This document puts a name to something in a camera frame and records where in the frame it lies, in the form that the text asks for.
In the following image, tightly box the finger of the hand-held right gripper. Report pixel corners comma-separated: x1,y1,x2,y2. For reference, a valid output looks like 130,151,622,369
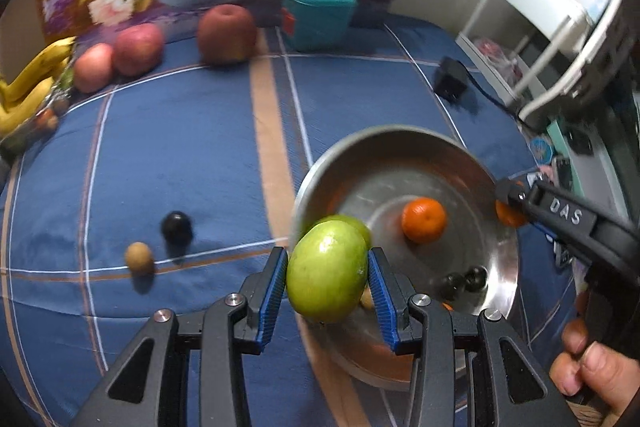
494,173,539,214
541,226,584,269

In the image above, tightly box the white metal rack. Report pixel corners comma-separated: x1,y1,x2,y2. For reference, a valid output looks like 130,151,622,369
454,0,632,124

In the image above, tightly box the dark red apple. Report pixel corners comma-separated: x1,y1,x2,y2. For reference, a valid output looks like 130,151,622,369
196,4,259,66

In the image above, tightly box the person's right hand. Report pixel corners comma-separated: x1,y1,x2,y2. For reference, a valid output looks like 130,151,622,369
549,291,640,414

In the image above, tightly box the dark purple plum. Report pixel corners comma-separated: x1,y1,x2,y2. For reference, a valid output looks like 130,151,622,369
160,211,194,246

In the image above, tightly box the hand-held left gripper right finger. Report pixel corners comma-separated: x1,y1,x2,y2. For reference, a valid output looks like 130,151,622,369
367,247,581,427

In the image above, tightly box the pale red apple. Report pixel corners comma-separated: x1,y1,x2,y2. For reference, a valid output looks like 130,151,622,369
73,43,116,94

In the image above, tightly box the small dark grape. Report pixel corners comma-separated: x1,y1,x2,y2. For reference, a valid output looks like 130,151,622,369
440,272,469,301

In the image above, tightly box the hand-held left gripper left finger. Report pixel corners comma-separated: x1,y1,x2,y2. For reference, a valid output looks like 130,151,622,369
70,247,290,427

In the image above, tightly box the teal plastic box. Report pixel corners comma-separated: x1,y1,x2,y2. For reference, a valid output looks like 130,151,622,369
280,0,359,53

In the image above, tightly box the small green jujube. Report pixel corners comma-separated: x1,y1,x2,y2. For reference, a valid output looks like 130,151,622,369
322,214,374,253

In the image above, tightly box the large green jujube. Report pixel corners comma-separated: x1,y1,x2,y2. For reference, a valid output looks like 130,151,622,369
286,222,370,324

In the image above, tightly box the yellow banana bunch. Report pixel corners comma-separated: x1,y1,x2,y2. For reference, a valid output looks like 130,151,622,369
0,36,77,136

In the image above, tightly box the stainless steel bowl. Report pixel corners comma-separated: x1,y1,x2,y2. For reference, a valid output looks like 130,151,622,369
291,124,521,393

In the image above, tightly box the black power cable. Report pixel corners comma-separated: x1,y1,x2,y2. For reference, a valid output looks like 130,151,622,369
464,73,533,128

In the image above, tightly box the black power adapter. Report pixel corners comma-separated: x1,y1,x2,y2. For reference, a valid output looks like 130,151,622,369
432,56,469,103

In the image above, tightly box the clear plastic tray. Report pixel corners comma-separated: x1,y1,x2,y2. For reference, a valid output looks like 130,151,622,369
0,69,77,158

